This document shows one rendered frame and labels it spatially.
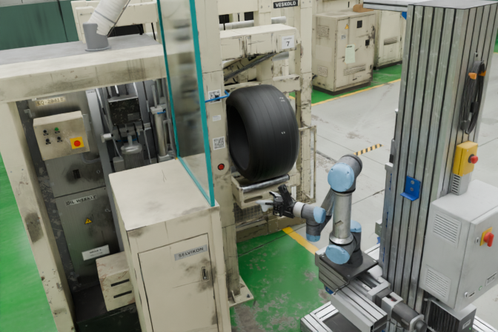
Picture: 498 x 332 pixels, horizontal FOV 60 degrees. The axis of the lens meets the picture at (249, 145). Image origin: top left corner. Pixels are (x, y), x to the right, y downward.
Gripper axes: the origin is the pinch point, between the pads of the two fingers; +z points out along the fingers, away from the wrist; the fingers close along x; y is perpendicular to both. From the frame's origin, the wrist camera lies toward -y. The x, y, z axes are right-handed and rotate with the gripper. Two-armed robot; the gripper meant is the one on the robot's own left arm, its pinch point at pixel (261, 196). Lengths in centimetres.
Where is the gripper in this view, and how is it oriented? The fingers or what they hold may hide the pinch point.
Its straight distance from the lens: 232.8
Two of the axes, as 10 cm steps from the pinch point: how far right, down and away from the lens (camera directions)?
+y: -0.2, 9.5, 3.0
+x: 5.2, -2.5, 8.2
